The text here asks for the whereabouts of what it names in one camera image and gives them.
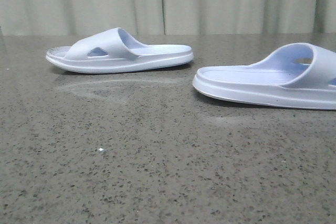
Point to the light blue slipper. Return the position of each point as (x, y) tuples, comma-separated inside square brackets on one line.
[(116, 51), (298, 75)]

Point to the pale grey-green curtain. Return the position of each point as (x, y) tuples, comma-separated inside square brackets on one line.
[(171, 17)]

